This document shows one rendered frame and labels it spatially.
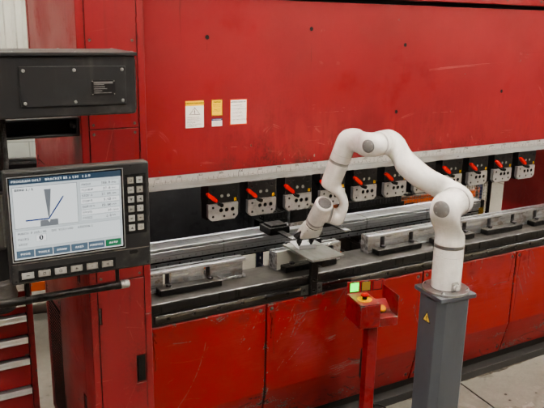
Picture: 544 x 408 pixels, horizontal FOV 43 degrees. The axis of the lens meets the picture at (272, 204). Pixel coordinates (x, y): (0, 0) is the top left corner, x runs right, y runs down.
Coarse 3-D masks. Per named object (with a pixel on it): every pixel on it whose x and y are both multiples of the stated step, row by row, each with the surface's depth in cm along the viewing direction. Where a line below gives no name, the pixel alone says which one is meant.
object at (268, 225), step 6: (264, 222) 357; (270, 222) 357; (276, 222) 357; (282, 222) 358; (264, 228) 355; (270, 228) 350; (276, 228) 351; (282, 228) 353; (288, 228) 355; (270, 234) 350; (276, 234) 352; (282, 234) 348; (288, 234) 347
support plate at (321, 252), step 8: (288, 248) 328; (296, 248) 328; (320, 248) 328; (328, 248) 329; (304, 256) 317; (312, 256) 317; (320, 256) 317; (328, 256) 317; (336, 256) 317; (344, 256) 320
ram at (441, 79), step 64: (192, 0) 279; (256, 0) 293; (192, 64) 285; (256, 64) 300; (320, 64) 317; (384, 64) 335; (448, 64) 357; (512, 64) 380; (192, 128) 292; (256, 128) 308; (320, 128) 325; (384, 128) 345; (448, 128) 367; (512, 128) 392
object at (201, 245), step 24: (360, 216) 390; (384, 216) 394; (408, 216) 403; (168, 240) 340; (192, 240) 340; (216, 240) 342; (240, 240) 348; (264, 240) 356; (288, 240) 363; (168, 264) 331
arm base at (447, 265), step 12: (444, 252) 271; (456, 252) 270; (432, 264) 278; (444, 264) 272; (456, 264) 272; (432, 276) 278; (444, 276) 273; (456, 276) 273; (432, 288) 278; (444, 288) 274; (456, 288) 272; (468, 288) 279
